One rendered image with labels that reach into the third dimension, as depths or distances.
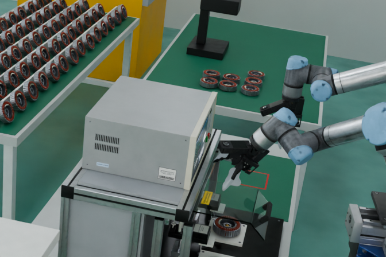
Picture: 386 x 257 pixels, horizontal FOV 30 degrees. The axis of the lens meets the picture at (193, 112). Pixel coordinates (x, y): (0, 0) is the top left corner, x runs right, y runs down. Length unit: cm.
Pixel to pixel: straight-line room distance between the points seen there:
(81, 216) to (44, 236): 48
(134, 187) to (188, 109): 36
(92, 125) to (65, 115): 316
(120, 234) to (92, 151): 30
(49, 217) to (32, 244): 96
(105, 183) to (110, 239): 20
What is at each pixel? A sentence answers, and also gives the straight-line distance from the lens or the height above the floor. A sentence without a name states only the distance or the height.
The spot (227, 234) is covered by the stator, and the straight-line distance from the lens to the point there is 287.
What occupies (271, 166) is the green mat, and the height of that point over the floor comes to 75.
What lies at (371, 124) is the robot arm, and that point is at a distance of 215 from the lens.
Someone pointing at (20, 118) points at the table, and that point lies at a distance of 379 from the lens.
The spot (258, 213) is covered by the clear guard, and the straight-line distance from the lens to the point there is 257.
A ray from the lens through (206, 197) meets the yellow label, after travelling 257.
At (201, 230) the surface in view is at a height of 92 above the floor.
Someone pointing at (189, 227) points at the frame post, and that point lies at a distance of 242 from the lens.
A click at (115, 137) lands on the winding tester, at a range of 248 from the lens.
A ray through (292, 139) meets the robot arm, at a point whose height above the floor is 135.
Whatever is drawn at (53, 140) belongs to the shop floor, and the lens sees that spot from 525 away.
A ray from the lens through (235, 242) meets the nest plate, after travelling 287.
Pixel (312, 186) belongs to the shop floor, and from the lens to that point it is 508.
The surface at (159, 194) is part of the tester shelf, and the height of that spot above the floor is 111.
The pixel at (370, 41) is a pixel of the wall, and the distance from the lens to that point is 788.
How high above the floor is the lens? 235
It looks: 23 degrees down
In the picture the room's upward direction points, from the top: 7 degrees clockwise
